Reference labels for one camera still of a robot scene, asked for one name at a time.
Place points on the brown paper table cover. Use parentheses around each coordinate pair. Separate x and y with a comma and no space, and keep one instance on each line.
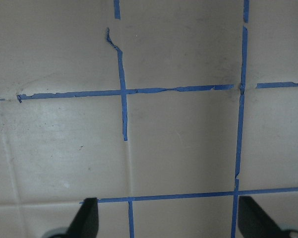
(167,111)

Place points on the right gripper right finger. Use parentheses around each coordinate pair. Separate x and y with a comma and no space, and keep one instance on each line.
(254,222)

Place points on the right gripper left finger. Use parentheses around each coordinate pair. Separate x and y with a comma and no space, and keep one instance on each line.
(86,221)

